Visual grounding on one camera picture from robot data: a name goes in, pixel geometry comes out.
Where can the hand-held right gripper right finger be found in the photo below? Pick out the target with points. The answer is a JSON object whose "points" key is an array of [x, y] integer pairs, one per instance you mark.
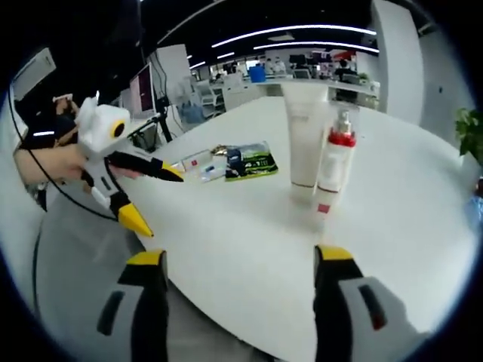
{"points": [[339, 301]]}

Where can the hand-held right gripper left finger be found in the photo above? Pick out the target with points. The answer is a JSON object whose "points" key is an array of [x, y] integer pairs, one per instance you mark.
{"points": [[147, 301]]}

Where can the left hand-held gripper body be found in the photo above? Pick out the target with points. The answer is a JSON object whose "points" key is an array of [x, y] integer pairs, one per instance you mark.
{"points": [[98, 132]]}

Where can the clear red-mark skincare sachet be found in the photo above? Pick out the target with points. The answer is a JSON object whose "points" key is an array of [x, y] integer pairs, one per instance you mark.
{"points": [[186, 164]]}

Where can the clear blue-label skincare sachet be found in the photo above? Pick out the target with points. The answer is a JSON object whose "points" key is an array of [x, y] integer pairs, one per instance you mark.
{"points": [[211, 170]]}

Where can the gold foil skincare sachet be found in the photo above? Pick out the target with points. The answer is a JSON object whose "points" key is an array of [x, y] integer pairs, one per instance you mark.
{"points": [[220, 151]]}

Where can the white and green snack bag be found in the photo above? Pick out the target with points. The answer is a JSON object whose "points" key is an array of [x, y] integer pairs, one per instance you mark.
{"points": [[258, 164]]}

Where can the white skincare tube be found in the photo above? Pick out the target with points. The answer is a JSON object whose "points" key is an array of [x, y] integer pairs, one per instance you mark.
{"points": [[303, 143]]}

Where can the white red-collar pump bottle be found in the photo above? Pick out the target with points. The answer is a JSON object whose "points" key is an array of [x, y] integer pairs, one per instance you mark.
{"points": [[345, 141]]}

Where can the person's left hand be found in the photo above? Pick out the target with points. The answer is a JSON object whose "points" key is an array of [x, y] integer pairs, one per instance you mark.
{"points": [[68, 164]]}

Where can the black tripod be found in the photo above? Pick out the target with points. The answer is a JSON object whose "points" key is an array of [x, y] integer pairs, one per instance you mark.
{"points": [[162, 120]]}

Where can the monitor with pink screen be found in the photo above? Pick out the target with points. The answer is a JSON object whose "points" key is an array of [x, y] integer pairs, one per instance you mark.
{"points": [[143, 90]]}

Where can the white office desk row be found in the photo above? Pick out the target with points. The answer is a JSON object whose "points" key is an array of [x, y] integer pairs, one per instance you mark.
{"points": [[241, 90]]}

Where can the blue bin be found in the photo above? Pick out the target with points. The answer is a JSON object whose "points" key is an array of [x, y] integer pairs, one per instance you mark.
{"points": [[257, 74]]}

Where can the long ceiling light strip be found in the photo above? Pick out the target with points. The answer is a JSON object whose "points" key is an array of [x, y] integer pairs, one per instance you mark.
{"points": [[313, 45], [294, 32]]}

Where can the green plant in white pot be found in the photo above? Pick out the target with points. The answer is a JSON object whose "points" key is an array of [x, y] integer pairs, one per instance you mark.
{"points": [[469, 132]]}

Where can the white wall panel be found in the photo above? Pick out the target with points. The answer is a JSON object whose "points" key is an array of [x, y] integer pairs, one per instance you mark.
{"points": [[35, 69]]}

